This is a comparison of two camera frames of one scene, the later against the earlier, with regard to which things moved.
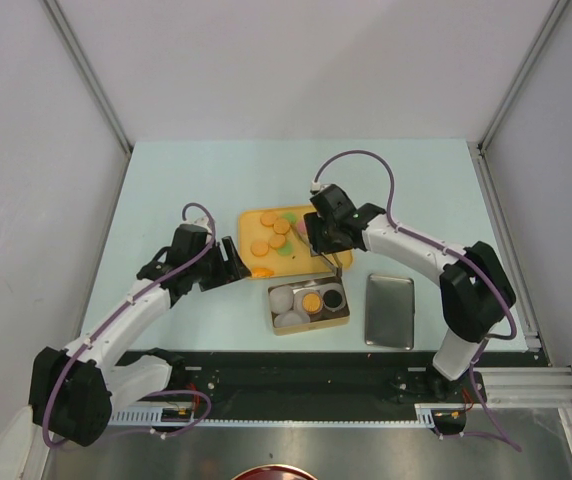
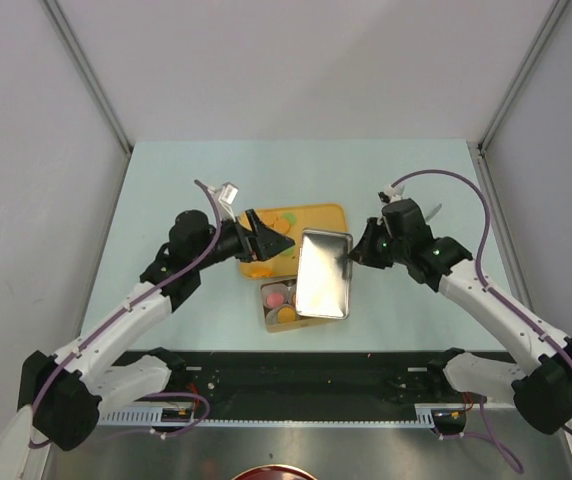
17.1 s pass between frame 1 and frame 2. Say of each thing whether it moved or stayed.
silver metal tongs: moved
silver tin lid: moved
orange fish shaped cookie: stayed
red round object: stayed
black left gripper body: moved
